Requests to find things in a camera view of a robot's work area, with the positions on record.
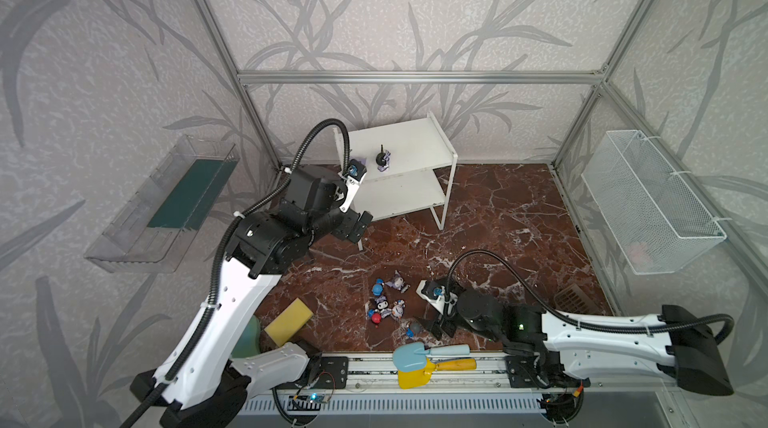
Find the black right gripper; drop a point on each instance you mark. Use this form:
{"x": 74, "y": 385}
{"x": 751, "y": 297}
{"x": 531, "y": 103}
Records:
{"x": 438, "y": 318}

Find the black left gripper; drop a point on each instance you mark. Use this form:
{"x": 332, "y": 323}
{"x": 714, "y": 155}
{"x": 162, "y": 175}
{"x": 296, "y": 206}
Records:
{"x": 355, "y": 223}

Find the black-headed purple figurine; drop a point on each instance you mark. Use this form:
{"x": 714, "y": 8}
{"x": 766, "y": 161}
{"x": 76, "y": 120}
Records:
{"x": 382, "y": 159}

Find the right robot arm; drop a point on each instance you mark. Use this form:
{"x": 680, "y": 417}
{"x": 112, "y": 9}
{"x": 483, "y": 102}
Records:
{"x": 554, "y": 348}

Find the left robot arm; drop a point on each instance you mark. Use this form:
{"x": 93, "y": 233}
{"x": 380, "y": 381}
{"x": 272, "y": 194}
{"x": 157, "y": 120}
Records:
{"x": 255, "y": 251}

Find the white two-tier metal shelf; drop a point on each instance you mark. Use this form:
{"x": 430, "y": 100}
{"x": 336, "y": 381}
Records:
{"x": 422, "y": 168}

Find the pink white small figurine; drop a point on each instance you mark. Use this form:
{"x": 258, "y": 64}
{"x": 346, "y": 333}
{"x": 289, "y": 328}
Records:
{"x": 398, "y": 309}

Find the light blue toy shovel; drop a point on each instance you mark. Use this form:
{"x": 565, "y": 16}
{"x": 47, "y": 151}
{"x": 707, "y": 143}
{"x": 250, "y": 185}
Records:
{"x": 413, "y": 356}

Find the purple pale lying figurine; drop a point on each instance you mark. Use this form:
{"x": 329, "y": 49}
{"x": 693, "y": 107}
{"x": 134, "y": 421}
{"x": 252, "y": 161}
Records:
{"x": 398, "y": 283}

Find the black white red figurine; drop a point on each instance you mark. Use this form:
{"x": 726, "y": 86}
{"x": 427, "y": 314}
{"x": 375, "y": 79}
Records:
{"x": 378, "y": 309}

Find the brown plastic toy rake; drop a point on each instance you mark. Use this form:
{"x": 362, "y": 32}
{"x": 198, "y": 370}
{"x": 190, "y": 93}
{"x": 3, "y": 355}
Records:
{"x": 573, "y": 299}

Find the yellow toy shovel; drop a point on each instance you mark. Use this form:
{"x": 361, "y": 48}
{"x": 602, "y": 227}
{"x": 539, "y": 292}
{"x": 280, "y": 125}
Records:
{"x": 420, "y": 378}

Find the blue-capped small figurine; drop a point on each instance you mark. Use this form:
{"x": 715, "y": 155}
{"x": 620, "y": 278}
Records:
{"x": 378, "y": 288}

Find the yellow sponge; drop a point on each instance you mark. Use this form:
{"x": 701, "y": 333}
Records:
{"x": 289, "y": 322}

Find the pale green plastic object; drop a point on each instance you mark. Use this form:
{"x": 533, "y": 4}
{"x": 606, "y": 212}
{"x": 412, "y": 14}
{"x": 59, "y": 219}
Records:
{"x": 248, "y": 343}

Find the pink item in basket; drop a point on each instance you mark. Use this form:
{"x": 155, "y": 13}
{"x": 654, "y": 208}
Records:
{"x": 639, "y": 255}

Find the green circuit board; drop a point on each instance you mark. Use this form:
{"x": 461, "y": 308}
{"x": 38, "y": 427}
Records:
{"x": 313, "y": 401}

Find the aluminium cage frame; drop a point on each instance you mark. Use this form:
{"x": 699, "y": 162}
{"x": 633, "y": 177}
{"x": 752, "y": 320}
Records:
{"x": 694, "y": 71}

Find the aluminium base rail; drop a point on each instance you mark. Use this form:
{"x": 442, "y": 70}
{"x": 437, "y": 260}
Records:
{"x": 196, "y": 380}

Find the clear plastic wall tray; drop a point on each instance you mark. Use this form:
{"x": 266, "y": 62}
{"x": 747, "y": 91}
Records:
{"x": 152, "y": 233}

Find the white wire mesh basket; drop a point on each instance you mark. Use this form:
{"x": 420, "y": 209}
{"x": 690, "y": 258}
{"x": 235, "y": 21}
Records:
{"x": 643, "y": 198}

